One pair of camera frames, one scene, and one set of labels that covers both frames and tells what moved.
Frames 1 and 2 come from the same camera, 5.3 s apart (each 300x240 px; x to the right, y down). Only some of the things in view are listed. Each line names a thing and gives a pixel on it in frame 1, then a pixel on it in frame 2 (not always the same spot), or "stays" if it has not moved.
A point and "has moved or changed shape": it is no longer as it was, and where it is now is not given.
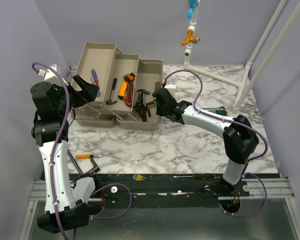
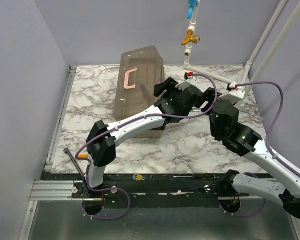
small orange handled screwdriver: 84,156 stays
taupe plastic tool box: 125,100 has moved or changed shape
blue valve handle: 192,3 stays
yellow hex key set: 138,177 stays
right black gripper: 158,111 → 209,95
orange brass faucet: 190,38 stays
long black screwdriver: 198,176 stays
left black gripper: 88,93 → 169,86
